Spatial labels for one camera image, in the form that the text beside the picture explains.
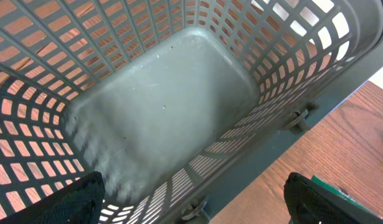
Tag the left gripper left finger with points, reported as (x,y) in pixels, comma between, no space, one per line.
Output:
(63,202)

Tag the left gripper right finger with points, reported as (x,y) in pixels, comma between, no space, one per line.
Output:
(308,202)

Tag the green 3M gloves package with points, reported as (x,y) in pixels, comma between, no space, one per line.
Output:
(337,191)

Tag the grey plastic mesh basket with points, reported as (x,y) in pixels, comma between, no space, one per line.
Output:
(174,105)

